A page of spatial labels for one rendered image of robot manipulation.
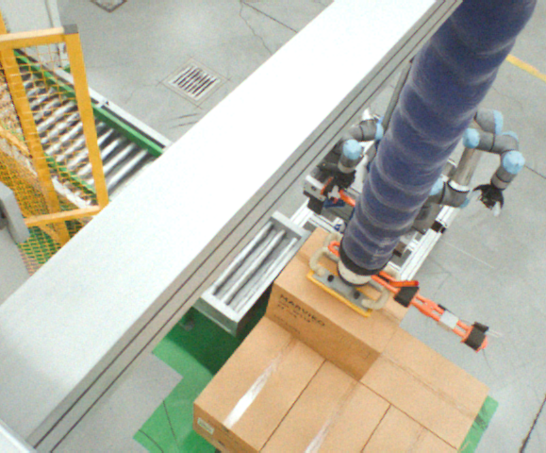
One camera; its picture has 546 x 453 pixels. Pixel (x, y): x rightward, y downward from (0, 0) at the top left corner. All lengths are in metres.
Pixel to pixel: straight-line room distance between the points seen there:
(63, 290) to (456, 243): 4.07
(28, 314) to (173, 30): 4.97
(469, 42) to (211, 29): 3.96
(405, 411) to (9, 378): 2.86
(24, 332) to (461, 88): 1.47
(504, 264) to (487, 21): 3.09
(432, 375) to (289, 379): 0.76
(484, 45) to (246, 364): 2.06
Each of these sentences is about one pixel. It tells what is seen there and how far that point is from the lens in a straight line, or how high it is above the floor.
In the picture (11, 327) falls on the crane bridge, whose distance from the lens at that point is 0.55.
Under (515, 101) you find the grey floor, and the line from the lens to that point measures 5.66.
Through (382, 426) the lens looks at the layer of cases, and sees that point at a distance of 3.21.
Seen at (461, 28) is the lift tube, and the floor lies 2.57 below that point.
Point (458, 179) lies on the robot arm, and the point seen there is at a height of 1.32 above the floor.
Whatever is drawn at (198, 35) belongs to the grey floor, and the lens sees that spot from 5.40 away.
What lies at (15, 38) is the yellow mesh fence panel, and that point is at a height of 2.10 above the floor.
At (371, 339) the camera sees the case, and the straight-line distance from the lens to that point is 2.90.
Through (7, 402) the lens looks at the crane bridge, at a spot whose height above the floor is 3.05.
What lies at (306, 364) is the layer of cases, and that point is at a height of 0.54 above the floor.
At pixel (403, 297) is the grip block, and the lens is 2.73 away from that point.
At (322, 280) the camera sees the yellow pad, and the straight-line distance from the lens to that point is 2.82.
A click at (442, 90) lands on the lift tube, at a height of 2.37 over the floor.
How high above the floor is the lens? 3.53
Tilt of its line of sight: 58 degrees down
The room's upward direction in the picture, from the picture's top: 12 degrees clockwise
